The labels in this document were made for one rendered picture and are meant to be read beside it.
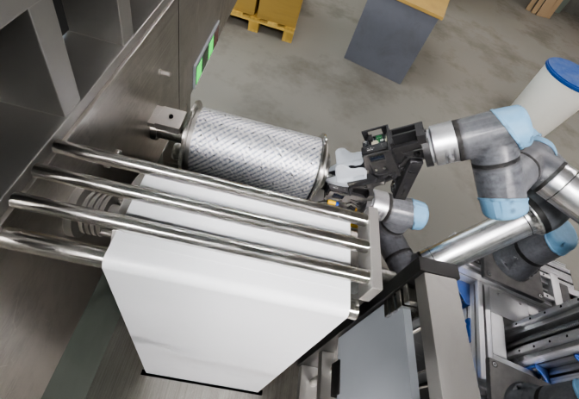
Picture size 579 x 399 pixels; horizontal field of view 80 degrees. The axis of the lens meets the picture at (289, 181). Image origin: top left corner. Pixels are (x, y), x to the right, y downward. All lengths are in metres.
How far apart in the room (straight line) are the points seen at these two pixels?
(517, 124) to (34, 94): 0.65
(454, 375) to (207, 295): 0.25
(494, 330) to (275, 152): 1.06
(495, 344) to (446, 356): 1.04
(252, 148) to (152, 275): 0.34
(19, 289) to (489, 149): 0.67
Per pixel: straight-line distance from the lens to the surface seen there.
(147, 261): 0.36
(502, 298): 1.54
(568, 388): 1.15
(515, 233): 0.95
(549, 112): 3.90
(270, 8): 3.56
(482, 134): 0.66
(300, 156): 0.64
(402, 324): 0.46
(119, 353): 0.89
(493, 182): 0.68
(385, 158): 0.65
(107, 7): 0.54
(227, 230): 0.37
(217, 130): 0.64
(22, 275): 0.46
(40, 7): 0.40
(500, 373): 1.28
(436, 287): 0.43
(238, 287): 0.35
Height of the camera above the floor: 1.76
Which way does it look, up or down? 50 degrees down
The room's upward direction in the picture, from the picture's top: 22 degrees clockwise
